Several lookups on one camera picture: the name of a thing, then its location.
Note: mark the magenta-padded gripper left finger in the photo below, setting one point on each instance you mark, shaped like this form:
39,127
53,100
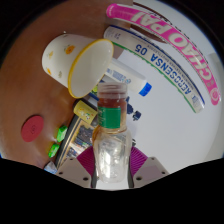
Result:
72,170

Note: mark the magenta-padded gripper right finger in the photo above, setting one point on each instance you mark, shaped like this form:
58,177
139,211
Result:
150,170

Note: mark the clear bottle with green label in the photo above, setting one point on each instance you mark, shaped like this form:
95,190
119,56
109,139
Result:
111,146

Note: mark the blue tissue pack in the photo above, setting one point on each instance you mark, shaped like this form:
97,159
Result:
50,167

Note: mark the framed group photo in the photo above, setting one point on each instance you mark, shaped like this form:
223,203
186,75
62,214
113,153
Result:
78,140

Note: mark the flat round red coaster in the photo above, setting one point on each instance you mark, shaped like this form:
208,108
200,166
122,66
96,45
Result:
32,128

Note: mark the amber pump bottle yellow label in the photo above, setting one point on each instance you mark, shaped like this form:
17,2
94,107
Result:
85,112

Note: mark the white lotion bottle blue cap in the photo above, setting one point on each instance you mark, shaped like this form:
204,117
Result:
128,78

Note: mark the white and green shuttlecock tube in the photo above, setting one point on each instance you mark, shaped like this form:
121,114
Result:
160,60

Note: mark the white mug with yellow rim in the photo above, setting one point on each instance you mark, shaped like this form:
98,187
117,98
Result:
63,56

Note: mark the pink shuttlecock tube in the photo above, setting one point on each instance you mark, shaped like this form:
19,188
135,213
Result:
180,40

